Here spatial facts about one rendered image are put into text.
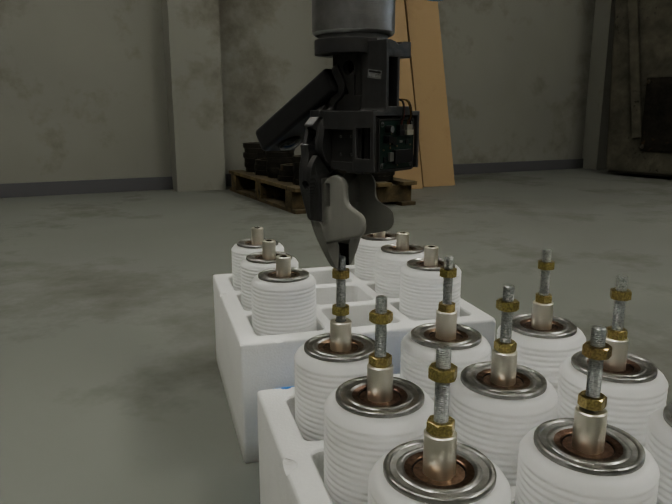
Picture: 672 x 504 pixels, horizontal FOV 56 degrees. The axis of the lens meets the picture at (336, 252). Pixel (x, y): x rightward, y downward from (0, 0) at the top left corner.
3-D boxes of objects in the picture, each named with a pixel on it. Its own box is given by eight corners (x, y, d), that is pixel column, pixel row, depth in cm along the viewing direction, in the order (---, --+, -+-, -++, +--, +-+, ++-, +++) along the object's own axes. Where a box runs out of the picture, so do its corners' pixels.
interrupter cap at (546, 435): (514, 452, 46) (515, 443, 46) (558, 415, 51) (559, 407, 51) (622, 493, 41) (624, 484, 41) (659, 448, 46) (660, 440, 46)
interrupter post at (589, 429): (564, 450, 46) (568, 409, 45) (577, 438, 48) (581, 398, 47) (597, 463, 44) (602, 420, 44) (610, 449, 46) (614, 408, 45)
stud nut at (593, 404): (604, 401, 46) (605, 391, 46) (608, 412, 44) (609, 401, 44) (575, 399, 46) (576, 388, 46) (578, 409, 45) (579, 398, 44)
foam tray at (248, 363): (399, 342, 136) (400, 261, 132) (490, 427, 100) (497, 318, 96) (216, 361, 126) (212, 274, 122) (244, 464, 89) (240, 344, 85)
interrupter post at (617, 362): (595, 369, 60) (598, 337, 60) (605, 362, 62) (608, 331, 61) (620, 377, 59) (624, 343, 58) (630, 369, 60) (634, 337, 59)
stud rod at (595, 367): (595, 423, 46) (605, 325, 44) (598, 430, 45) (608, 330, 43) (581, 422, 46) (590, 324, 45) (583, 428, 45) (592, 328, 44)
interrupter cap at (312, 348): (341, 332, 70) (341, 326, 70) (392, 351, 65) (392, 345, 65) (288, 350, 65) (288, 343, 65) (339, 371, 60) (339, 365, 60)
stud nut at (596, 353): (609, 352, 45) (610, 341, 45) (613, 361, 43) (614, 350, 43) (580, 350, 45) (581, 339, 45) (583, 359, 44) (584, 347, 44)
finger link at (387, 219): (383, 272, 60) (382, 176, 58) (336, 262, 64) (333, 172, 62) (402, 264, 63) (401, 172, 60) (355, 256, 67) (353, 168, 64)
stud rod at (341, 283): (342, 326, 65) (342, 254, 63) (347, 329, 64) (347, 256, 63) (334, 327, 65) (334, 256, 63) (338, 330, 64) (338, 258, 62)
